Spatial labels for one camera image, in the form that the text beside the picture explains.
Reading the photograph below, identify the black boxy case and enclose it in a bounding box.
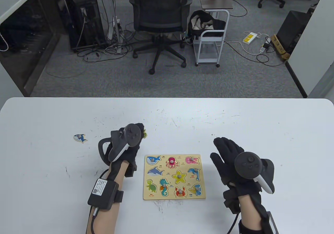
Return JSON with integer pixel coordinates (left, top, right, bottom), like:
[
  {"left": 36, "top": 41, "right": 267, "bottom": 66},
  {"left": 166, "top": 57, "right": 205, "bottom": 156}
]
[{"left": 276, "top": 10, "right": 312, "bottom": 53}]

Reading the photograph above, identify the white metal frame rig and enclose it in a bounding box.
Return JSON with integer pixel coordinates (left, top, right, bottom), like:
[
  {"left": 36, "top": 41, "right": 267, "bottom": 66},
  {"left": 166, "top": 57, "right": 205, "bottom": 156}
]
[{"left": 98, "top": 0, "right": 123, "bottom": 54}]

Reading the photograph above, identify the person's left forearm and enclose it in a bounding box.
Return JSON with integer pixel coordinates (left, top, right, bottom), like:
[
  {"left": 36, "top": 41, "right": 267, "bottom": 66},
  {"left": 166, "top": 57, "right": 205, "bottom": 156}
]
[{"left": 87, "top": 160, "right": 129, "bottom": 234}]

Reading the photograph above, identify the person's right forearm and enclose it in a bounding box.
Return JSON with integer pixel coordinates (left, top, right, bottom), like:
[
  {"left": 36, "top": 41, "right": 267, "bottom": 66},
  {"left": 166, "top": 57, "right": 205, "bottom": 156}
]
[{"left": 239, "top": 195, "right": 261, "bottom": 228}]

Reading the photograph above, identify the white hanging cord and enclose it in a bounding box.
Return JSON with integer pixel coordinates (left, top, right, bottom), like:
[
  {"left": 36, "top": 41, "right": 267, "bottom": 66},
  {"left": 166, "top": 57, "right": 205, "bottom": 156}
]
[{"left": 0, "top": 32, "right": 9, "bottom": 52}]

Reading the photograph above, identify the wooden puzzle frame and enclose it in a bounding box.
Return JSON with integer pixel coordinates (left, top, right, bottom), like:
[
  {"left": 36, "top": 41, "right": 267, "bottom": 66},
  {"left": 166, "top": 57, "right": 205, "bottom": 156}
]
[{"left": 143, "top": 154, "right": 206, "bottom": 200}]

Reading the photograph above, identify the person's right hand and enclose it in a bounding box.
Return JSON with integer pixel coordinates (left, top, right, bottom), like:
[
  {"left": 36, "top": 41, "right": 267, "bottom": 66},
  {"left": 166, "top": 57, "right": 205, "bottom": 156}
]
[{"left": 210, "top": 137, "right": 262, "bottom": 214}]

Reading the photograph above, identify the long black floor cable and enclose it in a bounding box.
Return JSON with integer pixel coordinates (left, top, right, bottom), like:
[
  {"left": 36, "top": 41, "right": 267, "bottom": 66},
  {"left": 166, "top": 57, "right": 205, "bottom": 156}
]
[{"left": 223, "top": 41, "right": 287, "bottom": 67}]

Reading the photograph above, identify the tangle of floor cables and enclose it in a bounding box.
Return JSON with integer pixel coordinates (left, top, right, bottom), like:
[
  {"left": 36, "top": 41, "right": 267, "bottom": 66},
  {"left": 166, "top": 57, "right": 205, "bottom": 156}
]
[{"left": 76, "top": 23, "right": 136, "bottom": 62}]

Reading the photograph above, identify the wooden dolphin-shaped puzzle piece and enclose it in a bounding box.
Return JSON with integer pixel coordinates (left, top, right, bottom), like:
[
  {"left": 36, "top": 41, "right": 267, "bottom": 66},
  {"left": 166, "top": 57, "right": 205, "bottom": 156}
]
[{"left": 188, "top": 168, "right": 201, "bottom": 181}]

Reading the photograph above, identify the brown cardboard box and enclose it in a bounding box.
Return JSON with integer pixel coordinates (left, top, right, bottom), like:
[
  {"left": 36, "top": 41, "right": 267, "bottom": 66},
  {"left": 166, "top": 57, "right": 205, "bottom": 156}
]
[{"left": 270, "top": 34, "right": 290, "bottom": 60}]

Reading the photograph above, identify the black computer tower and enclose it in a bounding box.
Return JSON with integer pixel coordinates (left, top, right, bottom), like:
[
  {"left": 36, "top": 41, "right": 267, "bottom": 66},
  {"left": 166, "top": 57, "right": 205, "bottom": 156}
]
[{"left": 63, "top": 0, "right": 106, "bottom": 51}]

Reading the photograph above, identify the black glove cable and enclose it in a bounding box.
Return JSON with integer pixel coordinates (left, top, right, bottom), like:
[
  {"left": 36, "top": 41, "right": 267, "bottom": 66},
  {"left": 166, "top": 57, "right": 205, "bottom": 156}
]
[
  {"left": 226, "top": 213, "right": 240, "bottom": 234},
  {"left": 90, "top": 169, "right": 110, "bottom": 234}
]

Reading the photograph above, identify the black and white controller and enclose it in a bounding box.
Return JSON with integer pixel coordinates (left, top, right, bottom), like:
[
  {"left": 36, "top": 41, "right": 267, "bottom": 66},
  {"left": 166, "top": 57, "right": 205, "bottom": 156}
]
[
  {"left": 98, "top": 124, "right": 141, "bottom": 167},
  {"left": 234, "top": 152, "right": 275, "bottom": 194}
]

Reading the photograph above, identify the person's left hand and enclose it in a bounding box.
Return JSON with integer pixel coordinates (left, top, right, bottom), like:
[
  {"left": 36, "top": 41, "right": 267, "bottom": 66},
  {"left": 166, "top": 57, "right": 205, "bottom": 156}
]
[{"left": 104, "top": 123, "right": 145, "bottom": 177}]

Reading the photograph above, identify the black bag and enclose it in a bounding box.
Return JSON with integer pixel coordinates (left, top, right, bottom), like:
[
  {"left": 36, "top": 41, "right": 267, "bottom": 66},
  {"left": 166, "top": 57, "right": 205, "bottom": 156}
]
[{"left": 188, "top": 10, "right": 226, "bottom": 38}]

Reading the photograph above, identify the white yellow power strip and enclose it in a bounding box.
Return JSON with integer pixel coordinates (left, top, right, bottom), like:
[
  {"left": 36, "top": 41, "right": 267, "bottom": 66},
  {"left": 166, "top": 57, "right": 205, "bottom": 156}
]
[{"left": 243, "top": 32, "right": 257, "bottom": 45}]

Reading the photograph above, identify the yellow starfish puzzle piece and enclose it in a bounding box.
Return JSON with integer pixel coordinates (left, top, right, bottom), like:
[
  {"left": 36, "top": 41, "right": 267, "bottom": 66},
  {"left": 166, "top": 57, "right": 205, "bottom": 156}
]
[{"left": 172, "top": 169, "right": 188, "bottom": 184}]

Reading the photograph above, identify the curved black floor cable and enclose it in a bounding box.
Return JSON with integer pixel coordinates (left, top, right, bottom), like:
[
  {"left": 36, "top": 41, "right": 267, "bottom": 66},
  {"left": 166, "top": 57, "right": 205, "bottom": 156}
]
[{"left": 229, "top": 0, "right": 248, "bottom": 17}]

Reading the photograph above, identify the wooden octopus-shaped puzzle piece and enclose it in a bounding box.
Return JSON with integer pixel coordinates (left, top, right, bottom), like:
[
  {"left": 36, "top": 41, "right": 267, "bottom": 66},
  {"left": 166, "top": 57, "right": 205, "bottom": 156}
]
[{"left": 166, "top": 156, "right": 180, "bottom": 169}]

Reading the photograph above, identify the black labelled wrist box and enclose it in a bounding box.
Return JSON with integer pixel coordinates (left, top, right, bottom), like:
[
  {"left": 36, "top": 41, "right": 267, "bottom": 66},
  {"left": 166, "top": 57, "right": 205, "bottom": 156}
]
[
  {"left": 87, "top": 178, "right": 119, "bottom": 211},
  {"left": 262, "top": 211, "right": 279, "bottom": 234}
]

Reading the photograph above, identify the wooden whale-shaped puzzle piece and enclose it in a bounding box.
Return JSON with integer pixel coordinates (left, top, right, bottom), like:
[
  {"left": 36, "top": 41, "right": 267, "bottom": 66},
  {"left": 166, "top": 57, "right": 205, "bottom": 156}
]
[{"left": 146, "top": 155, "right": 162, "bottom": 165}]

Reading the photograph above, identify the black mesh office chair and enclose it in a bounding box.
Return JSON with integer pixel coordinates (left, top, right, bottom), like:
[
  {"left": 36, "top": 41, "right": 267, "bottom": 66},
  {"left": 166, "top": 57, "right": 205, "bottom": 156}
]
[{"left": 129, "top": 0, "right": 193, "bottom": 75}]

